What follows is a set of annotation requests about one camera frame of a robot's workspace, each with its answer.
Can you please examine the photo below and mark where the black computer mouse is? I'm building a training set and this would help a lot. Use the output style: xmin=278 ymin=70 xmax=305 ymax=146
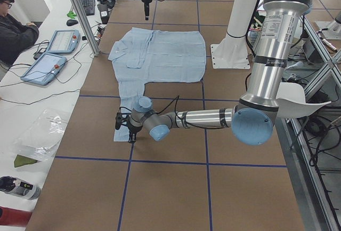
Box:
xmin=66 ymin=19 xmax=78 ymax=27

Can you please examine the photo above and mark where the grey aluminium frame post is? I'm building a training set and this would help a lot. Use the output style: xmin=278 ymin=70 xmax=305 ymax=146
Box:
xmin=70 ymin=0 xmax=100 ymax=57

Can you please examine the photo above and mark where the blue teach pendant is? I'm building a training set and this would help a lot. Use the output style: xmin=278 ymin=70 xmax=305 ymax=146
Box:
xmin=46 ymin=30 xmax=80 ymax=54
xmin=20 ymin=53 xmax=67 ymax=85

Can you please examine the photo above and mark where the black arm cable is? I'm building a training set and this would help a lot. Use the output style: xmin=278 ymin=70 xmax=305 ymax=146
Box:
xmin=154 ymin=95 xmax=222 ymax=130

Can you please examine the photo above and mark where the clear plastic bag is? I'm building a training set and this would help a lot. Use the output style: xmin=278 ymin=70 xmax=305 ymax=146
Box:
xmin=12 ymin=108 xmax=71 ymax=162

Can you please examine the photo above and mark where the blue teach pendant far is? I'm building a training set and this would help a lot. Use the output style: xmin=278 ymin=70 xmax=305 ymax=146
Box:
xmin=46 ymin=30 xmax=80 ymax=54

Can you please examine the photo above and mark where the person in dark jacket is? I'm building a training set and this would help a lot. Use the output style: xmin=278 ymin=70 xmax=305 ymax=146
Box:
xmin=1 ymin=0 xmax=39 ymax=66

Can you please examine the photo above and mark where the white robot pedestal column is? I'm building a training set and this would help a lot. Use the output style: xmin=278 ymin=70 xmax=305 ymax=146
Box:
xmin=210 ymin=0 xmax=259 ymax=69

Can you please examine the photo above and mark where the blue teach pendant near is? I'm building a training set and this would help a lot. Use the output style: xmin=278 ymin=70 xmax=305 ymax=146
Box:
xmin=20 ymin=53 xmax=67 ymax=85

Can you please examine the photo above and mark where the light blue button-up shirt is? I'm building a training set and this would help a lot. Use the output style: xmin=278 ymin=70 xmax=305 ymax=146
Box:
xmin=107 ymin=27 xmax=207 ymax=142

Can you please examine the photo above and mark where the black keyboard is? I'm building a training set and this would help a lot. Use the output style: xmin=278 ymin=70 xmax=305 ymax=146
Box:
xmin=80 ymin=0 xmax=95 ymax=15

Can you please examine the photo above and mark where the white curved plastic sheet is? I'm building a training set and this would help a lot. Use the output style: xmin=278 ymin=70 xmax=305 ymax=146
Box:
xmin=276 ymin=82 xmax=331 ymax=118

